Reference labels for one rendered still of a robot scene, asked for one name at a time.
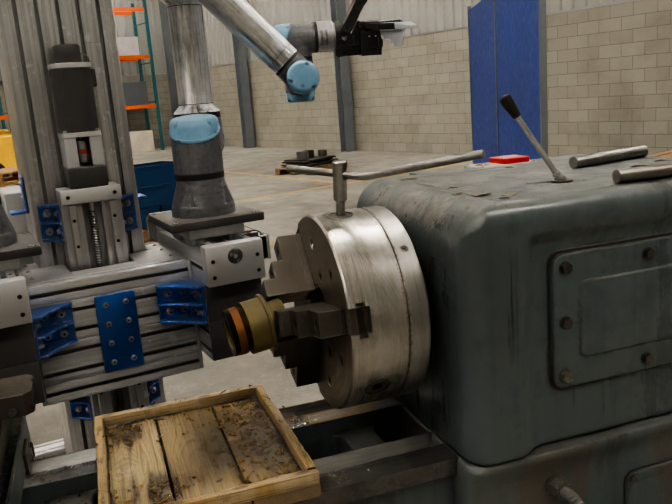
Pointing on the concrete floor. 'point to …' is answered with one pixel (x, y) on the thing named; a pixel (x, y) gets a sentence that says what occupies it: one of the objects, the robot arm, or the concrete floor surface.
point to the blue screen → (508, 75)
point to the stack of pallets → (9, 177)
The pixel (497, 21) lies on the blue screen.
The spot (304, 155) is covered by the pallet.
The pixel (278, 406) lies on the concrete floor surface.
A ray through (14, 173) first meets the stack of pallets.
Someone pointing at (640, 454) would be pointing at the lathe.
